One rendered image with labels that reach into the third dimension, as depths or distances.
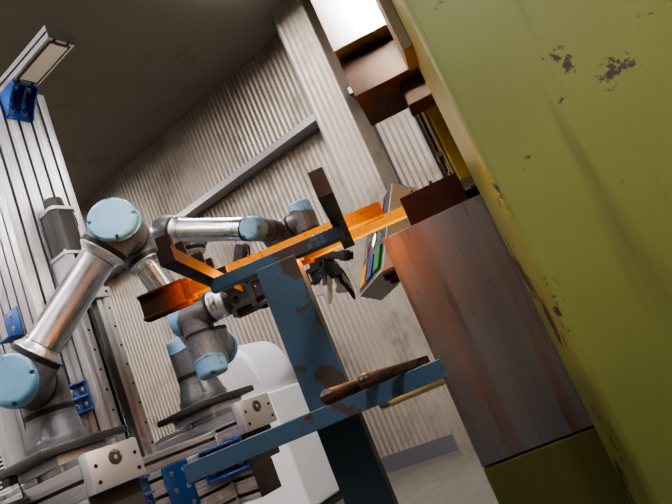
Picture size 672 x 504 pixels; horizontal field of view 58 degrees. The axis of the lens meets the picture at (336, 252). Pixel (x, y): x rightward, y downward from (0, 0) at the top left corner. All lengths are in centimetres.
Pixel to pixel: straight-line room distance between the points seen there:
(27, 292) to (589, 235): 157
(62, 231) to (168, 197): 435
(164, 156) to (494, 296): 549
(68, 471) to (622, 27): 138
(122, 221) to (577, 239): 105
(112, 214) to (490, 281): 90
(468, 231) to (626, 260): 35
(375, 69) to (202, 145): 470
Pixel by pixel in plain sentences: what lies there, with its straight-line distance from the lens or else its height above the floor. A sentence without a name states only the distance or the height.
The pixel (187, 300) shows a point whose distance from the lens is 103.
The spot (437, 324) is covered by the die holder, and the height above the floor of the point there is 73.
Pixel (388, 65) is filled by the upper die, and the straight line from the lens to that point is 141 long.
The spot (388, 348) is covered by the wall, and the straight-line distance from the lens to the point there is 483.
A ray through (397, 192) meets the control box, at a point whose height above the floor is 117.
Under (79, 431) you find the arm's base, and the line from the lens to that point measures 164.
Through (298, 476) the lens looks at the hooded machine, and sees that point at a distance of 439.
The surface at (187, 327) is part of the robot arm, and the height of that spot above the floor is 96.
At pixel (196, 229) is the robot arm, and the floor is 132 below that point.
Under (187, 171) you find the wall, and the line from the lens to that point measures 614.
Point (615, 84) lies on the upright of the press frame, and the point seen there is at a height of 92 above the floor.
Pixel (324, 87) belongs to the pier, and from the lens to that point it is 488.
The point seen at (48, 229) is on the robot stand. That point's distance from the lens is 203.
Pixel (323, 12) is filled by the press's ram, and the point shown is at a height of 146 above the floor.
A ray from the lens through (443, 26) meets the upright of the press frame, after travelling 97.
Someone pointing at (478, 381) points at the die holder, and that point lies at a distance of 112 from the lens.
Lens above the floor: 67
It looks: 13 degrees up
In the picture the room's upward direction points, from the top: 23 degrees counter-clockwise
